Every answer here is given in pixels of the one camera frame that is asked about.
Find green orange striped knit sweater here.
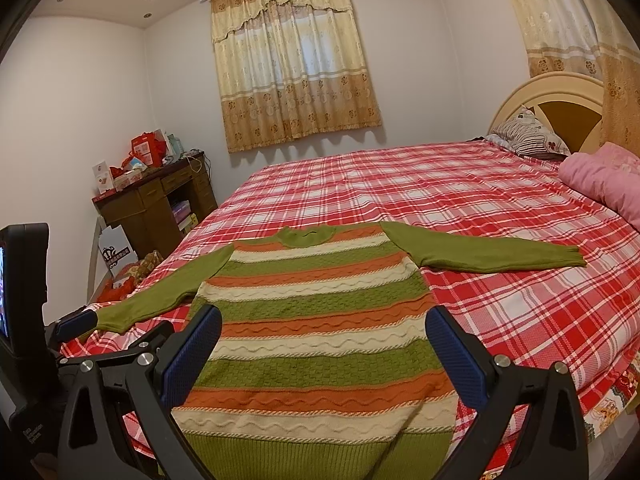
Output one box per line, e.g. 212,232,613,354
98,222,584,479

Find phone mounted on left gripper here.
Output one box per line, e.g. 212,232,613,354
1,223,49,361

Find white printed paper bag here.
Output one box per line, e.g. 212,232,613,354
98,226,138,278

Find red white plaid bed sheet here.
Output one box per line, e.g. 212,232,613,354
62,141,639,454

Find dark brown wooden desk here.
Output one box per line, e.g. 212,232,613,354
93,150,217,258

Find white card box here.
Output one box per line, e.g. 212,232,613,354
92,160,115,195

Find red gift box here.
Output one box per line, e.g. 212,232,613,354
130,130,167,167

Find pink folded quilt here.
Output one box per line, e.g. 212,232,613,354
559,142,640,230

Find striped floral pillow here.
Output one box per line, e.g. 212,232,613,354
486,106,570,159

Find beige floral window curtain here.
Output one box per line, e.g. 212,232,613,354
210,0,382,153

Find cream wooden headboard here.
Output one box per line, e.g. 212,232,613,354
489,72,604,154

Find beige floral side curtain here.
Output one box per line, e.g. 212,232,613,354
511,0,639,154

